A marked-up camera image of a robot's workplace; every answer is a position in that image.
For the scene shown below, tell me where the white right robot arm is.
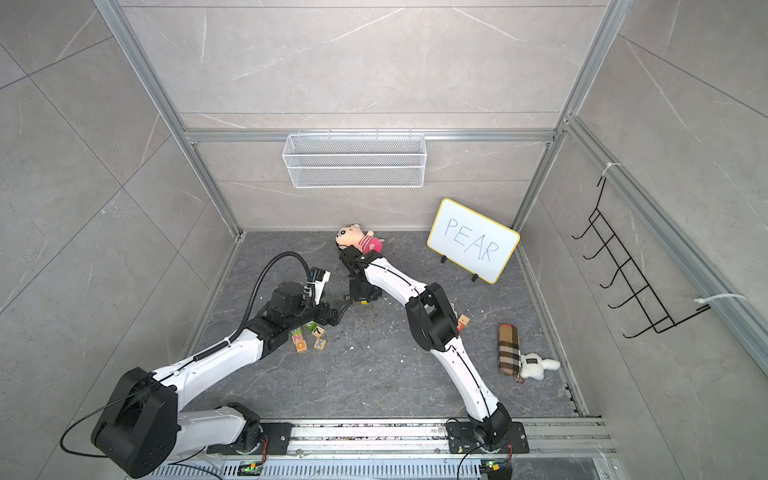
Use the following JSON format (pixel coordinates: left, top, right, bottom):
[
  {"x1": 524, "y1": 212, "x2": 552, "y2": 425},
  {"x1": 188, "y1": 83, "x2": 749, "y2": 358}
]
[{"x1": 338, "y1": 246, "x2": 512, "y2": 451}]

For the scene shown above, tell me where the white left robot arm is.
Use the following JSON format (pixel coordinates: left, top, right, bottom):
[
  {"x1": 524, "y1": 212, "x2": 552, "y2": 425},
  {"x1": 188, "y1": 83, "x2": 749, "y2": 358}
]
[{"x1": 91, "y1": 268, "x2": 352, "y2": 478}]

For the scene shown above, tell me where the yellow framed PEAR whiteboard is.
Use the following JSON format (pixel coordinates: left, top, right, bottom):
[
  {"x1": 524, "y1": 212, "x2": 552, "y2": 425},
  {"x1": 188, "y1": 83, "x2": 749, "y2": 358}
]
[{"x1": 427, "y1": 198, "x2": 520, "y2": 284}]

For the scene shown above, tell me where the wooden Q block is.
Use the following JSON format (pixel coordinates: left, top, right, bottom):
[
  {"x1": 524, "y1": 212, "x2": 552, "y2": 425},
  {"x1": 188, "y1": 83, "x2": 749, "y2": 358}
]
[{"x1": 292, "y1": 333, "x2": 308, "y2": 353}]

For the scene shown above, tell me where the pink cartoon boy plush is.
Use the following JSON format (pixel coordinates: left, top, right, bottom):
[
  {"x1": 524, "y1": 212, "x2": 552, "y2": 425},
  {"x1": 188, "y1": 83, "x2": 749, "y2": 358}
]
[{"x1": 335, "y1": 224, "x2": 383, "y2": 254}]

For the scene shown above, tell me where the wooden orange block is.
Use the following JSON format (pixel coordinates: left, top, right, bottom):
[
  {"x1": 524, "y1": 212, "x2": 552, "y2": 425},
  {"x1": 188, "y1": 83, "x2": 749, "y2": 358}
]
[{"x1": 458, "y1": 315, "x2": 470, "y2": 331}]

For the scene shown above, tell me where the plaid plush dog toy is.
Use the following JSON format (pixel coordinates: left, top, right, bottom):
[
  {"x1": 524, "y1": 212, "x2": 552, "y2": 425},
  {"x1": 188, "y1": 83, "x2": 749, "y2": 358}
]
[{"x1": 498, "y1": 324, "x2": 561, "y2": 383}]

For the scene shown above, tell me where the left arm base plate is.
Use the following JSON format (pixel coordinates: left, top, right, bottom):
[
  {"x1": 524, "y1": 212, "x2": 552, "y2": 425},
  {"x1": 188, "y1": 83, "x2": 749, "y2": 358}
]
[{"x1": 206, "y1": 422, "x2": 293, "y2": 455}]

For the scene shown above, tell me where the white wire mesh basket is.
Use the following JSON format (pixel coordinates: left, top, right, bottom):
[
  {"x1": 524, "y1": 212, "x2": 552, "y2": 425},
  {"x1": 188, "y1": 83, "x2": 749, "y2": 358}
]
[{"x1": 282, "y1": 133, "x2": 428, "y2": 189}]

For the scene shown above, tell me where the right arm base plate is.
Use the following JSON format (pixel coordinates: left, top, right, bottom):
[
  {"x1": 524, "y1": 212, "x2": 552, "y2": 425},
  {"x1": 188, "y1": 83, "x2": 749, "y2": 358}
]
[{"x1": 444, "y1": 419, "x2": 530, "y2": 454}]

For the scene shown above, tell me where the black wall hook rack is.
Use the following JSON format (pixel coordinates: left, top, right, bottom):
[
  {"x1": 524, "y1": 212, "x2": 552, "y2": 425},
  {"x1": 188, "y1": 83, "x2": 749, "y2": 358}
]
[{"x1": 571, "y1": 178, "x2": 712, "y2": 340}]

